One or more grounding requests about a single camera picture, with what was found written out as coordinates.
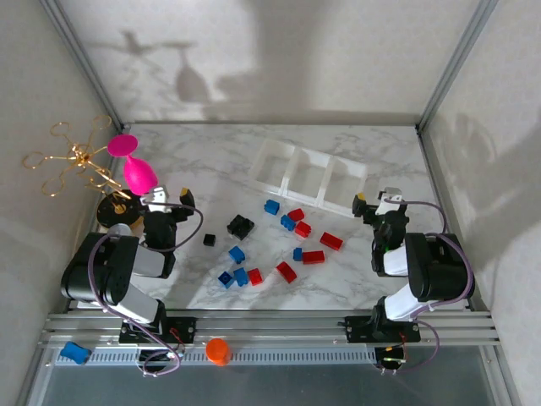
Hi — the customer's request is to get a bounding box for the red curved lego brick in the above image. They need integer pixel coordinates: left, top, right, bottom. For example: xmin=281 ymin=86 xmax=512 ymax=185
xmin=275 ymin=261 xmax=298 ymax=283

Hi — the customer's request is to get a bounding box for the silver-topped can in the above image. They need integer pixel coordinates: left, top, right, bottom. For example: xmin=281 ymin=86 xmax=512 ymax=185
xmin=107 ymin=222 xmax=133 ymax=240

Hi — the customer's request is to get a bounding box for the pink wine glass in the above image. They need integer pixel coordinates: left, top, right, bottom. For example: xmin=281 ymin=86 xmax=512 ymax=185
xmin=107 ymin=133 xmax=159 ymax=197

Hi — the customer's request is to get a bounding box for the orange cylinder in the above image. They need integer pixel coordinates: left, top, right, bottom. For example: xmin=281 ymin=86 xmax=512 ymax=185
xmin=205 ymin=337 xmax=232 ymax=367

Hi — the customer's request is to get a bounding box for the blue bone-shaped block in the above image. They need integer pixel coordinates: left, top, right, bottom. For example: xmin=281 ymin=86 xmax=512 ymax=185
xmin=60 ymin=341 xmax=92 ymax=367

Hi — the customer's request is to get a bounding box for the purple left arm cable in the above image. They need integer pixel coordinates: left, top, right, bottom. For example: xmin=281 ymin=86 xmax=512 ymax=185
xmin=86 ymin=201 xmax=204 ymax=377

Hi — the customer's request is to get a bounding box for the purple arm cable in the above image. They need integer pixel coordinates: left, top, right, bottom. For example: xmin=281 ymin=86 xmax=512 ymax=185
xmin=380 ymin=199 xmax=477 ymax=377
xmin=86 ymin=201 xmax=204 ymax=377

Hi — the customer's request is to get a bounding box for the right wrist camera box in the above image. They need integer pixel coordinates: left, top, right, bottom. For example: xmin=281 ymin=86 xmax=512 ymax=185
xmin=377 ymin=186 xmax=403 ymax=215

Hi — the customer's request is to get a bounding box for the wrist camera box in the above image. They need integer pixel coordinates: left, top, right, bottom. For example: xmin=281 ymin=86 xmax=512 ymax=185
xmin=141 ymin=185 xmax=170 ymax=212
xmin=377 ymin=186 xmax=403 ymax=215

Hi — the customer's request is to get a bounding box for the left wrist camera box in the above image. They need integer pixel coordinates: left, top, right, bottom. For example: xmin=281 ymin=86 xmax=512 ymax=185
xmin=141 ymin=185 xmax=170 ymax=212

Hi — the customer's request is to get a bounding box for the gold wire glass rack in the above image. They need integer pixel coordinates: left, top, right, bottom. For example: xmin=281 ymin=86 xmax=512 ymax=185
xmin=23 ymin=116 xmax=143 ymax=233

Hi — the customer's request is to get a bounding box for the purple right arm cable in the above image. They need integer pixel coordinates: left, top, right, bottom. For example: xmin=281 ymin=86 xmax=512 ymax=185
xmin=380 ymin=199 xmax=477 ymax=377

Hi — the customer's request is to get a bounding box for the aluminium extrusion rail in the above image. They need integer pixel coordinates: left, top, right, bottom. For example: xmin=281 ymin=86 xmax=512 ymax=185
xmin=40 ymin=310 xmax=502 ymax=350

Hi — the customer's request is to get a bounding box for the grey slotted cable duct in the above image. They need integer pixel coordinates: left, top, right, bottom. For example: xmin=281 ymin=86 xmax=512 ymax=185
xmin=54 ymin=347 xmax=380 ymax=367

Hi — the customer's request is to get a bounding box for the aluminium frame post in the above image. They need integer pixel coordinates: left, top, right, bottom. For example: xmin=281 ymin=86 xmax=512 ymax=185
xmin=416 ymin=0 xmax=500 ymax=132
xmin=40 ymin=0 xmax=128 ymax=130

